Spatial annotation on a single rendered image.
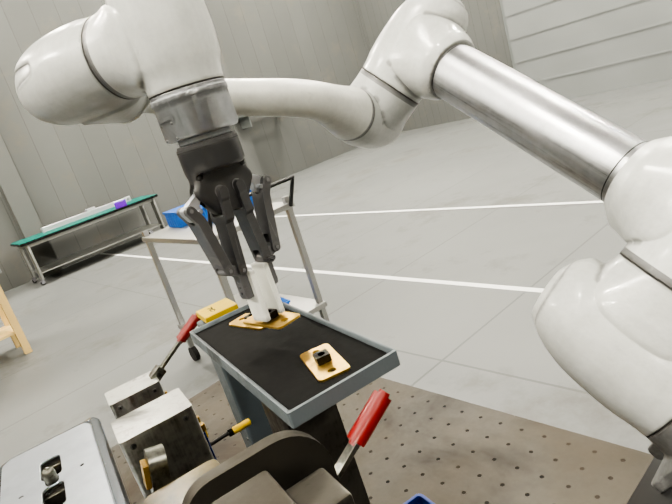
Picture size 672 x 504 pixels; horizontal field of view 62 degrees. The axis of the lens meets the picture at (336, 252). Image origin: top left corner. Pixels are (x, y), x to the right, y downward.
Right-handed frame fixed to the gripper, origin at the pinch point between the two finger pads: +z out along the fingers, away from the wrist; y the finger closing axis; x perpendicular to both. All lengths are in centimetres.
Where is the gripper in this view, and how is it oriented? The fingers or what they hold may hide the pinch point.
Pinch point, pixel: (261, 291)
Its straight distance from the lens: 72.7
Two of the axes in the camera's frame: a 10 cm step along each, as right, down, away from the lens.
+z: 2.9, 9.2, 2.6
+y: -6.7, 3.9, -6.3
